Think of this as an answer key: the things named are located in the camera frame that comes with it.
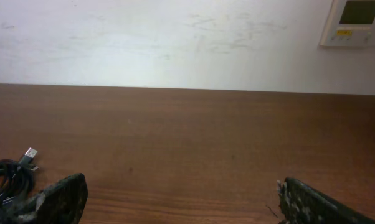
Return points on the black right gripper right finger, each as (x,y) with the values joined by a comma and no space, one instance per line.
(302,204)

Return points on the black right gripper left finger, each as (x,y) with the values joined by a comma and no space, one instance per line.
(62,202)

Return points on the white wall control panel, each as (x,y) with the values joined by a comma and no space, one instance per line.
(350,23)

